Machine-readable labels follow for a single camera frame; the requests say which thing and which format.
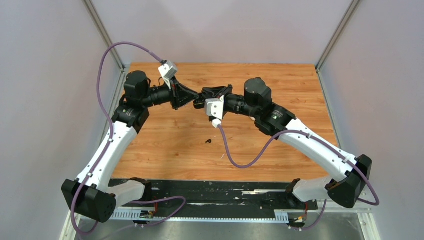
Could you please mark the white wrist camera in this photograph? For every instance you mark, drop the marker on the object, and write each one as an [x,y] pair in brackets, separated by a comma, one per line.
[167,71]
[214,107]

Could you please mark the slotted cable duct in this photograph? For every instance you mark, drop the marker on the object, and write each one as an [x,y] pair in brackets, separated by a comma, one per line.
[139,214]

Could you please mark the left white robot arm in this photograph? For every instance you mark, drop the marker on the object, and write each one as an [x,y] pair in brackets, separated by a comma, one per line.
[89,194]

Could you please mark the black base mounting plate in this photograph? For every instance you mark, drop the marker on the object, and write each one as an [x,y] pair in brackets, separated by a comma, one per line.
[224,199]

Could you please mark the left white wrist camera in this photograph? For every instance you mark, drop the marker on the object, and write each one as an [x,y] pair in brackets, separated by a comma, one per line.
[167,71]

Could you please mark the aluminium frame post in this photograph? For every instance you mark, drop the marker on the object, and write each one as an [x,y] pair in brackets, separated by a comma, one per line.
[354,4]
[93,13]

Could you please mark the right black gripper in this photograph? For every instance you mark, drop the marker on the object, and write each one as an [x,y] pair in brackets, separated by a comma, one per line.
[221,90]

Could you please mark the right aluminium frame post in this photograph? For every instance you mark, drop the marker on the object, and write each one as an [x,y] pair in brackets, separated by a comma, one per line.
[354,4]

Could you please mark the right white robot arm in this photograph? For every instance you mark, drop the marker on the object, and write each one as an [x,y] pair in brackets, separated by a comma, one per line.
[347,174]

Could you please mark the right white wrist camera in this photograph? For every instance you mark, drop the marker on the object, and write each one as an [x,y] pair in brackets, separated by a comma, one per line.
[214,107]

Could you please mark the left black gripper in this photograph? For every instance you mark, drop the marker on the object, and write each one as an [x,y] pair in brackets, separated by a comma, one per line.
[178,92]

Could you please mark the left aluminium frame post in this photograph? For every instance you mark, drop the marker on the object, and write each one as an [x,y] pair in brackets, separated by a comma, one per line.
[93,13]

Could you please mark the black earbud charging case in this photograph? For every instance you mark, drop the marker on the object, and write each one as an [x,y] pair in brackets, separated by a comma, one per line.
[199,103]

